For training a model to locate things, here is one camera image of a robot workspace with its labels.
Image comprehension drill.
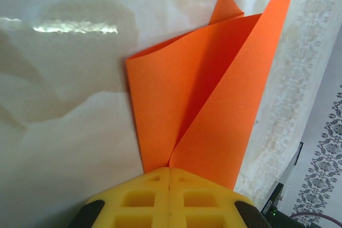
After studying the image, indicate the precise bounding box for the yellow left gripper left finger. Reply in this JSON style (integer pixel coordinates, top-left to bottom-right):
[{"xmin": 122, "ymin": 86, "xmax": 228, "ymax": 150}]
[{"xmin": 68, "ymin": 167, "xmax": 171, "ymax": 228}]

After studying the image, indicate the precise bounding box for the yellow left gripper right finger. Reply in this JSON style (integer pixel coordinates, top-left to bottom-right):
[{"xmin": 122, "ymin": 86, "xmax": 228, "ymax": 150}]
[{"xmin": 169, "ymin": 168, "xmax": 271, "ymax": 228}]

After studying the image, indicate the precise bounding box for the orange square paper sheet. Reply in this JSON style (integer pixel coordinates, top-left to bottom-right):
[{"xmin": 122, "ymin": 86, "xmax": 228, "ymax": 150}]
[{"xmin": 125, "ymin": 0, "xmax": 293, "ymax": 190}]

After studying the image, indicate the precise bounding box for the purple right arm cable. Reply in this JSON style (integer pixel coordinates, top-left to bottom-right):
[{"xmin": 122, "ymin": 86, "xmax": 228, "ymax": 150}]
[{"xmin": 290, "ymin": 211, "xmax": 342, "ymax": 223}]

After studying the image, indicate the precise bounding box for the aluminium side floor rail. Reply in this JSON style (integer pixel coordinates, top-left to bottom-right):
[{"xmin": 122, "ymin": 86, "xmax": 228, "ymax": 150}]
[{"xmin": 277, "ymin": 141, "xmax": 305, "ymax": 186}]

